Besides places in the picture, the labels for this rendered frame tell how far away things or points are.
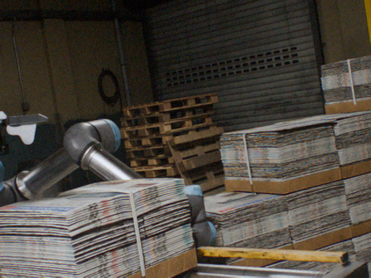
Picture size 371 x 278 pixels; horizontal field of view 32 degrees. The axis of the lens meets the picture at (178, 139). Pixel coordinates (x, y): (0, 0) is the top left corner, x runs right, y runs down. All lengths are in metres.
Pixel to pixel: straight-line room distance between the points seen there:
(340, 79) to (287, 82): 6.97
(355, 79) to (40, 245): 1.76
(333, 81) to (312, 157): 0.60
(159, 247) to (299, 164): 0.99
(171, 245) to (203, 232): 0.40
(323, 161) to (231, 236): 0.49
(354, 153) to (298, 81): 7.22
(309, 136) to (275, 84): 7.56
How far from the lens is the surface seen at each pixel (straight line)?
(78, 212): 1.34
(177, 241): 1.56
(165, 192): 1.53
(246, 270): 1.56
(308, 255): 1.55
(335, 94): 2.92
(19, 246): 1.50
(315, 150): 2.44
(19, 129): 1.37
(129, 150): 9.05
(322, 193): 2.46
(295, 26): 9.75
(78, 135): 1.97
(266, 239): 2.30
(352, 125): 2.56
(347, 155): 2.54
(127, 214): 1.44
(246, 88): 10.26
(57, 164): 2.17
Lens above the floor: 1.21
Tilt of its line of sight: 3 degrees down
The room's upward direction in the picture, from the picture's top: 9 degrees counter-clockwise
